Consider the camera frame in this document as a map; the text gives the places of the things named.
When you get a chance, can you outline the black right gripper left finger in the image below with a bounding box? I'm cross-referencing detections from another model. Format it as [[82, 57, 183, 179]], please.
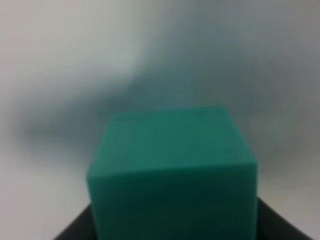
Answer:
[[54, 204, 98, 240]]

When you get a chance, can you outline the teal cube block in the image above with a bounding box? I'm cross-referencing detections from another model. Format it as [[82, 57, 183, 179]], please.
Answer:
[[87, 106, 258, 240]]

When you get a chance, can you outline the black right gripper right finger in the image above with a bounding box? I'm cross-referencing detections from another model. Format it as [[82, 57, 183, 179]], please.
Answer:
[[256, 198, 312, 240]]

